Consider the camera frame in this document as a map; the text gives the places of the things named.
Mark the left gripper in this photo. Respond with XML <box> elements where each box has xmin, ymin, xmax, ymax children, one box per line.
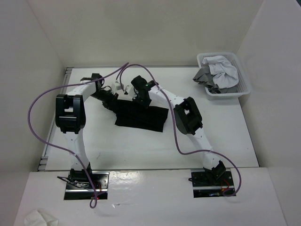
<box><xmin>90</xmin><ymin>89</ymin><xmax>119</xmax><ymax>113</ymax></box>

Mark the black skirt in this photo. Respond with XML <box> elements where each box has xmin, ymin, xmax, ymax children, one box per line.
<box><xmin>108</xmin><ymin>99</ymin><xmax>169</xmax><ymax>132</ymax></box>

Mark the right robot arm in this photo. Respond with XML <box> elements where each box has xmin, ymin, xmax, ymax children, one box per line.
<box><xmin>131</xmin><ymin>75</ymin><xmax>226</xmax><ymax>186</ymax></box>

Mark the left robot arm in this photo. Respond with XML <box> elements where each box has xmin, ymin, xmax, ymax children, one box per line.
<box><xmin>55</xmin><ymin>73</ymin><xmax>115</xmax><ymax>188</ymax></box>

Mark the grey skirt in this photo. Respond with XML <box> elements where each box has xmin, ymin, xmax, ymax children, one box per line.
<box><xmin>193</xmin><ymin>68</ymin><xmax>238</xmax><ymax>94</ymax></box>

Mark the white skirt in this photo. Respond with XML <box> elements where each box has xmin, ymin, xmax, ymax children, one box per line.
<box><xmin>202</xmin><ymin>56</ymin><xmax>239</xmax><ymax>89</ymax></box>

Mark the white plastic laundry basket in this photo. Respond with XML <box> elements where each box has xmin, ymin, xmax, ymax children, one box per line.
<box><xmin>197</xmin><ymin>52</ymin><xmax>251</xmax><ymax>100</ymax></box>

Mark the white crumpled cloth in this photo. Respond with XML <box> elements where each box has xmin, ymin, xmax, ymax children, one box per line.
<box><xmin>24</xmin><ymin>210</ymin><xmax>59</xmax><ymax>226</ymax></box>

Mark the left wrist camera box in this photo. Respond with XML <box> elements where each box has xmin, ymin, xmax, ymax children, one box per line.
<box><xmin>111</xmin><ymin>81</ymin><xmax>123</xmax><ymax>92</ymax></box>

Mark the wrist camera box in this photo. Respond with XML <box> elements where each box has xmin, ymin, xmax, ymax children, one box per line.
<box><xmin>111</xmin><ymin>81</ymin><xmax>123</xmax><ymax>92</ymax></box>
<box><xmin>124</xmin><ymin>85</ymin><xmax>135</xmax><ymax>97</ymax></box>

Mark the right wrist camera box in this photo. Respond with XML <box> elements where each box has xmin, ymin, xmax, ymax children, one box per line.
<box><xmin>124</xmin><ymin>85</ymin><xmax>135</xmax><ymax>97</ymax></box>

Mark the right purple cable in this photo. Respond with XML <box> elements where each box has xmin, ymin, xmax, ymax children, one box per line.
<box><xmin>116</xmin><ymin>63</ymin><xmax>243</xmax><ymax>197</ymax></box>

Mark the purple cable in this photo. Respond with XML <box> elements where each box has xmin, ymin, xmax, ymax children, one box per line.
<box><xmin>28</xmin><ymin>62</ymin><xmax>129</xmax><ymax>209</ymax></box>
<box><xmin>116</xmin><ymin>63</ymin><xmax>243</xmax><ymax>197</ymax></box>

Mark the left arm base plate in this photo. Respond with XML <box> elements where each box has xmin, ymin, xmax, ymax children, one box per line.
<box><xmin>63</xmin><ymin>171</ymin><xmax>109</xmax><ymax>201</ymax></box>

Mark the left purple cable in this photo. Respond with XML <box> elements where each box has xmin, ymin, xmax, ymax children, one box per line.
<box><xmin>28</xmin><ymin>62</ymin><xmax>129</xmax><ymax>209</ymax></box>

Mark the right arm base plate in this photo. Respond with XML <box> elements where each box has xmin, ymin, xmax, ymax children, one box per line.
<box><xmin>188</xmin><ymin>170</ymin><xmax>236</xmax><ymax>198</ymax></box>

